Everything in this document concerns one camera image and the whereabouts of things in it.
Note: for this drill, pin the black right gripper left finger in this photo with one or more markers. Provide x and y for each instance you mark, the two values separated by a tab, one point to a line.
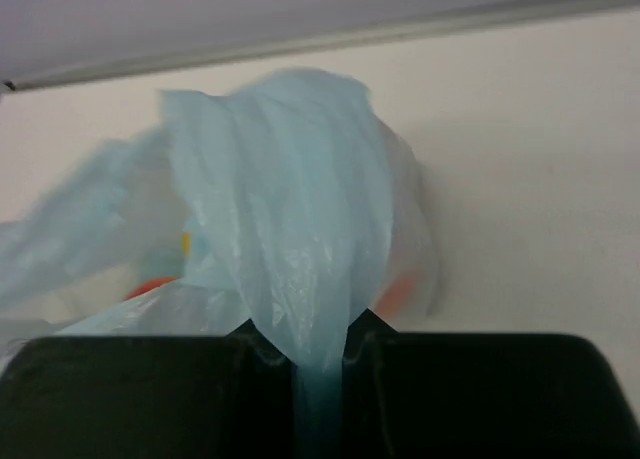
148	397

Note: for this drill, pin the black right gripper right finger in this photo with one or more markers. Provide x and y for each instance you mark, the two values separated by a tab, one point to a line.
480	395

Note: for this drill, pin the blue printed plastic bag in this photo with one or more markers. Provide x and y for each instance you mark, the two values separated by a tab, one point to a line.
304	211

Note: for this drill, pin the orange fake fruit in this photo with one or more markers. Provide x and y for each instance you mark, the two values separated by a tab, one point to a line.
150	285

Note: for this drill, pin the yellow fake fruit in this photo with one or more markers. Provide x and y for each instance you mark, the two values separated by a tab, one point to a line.
186	242

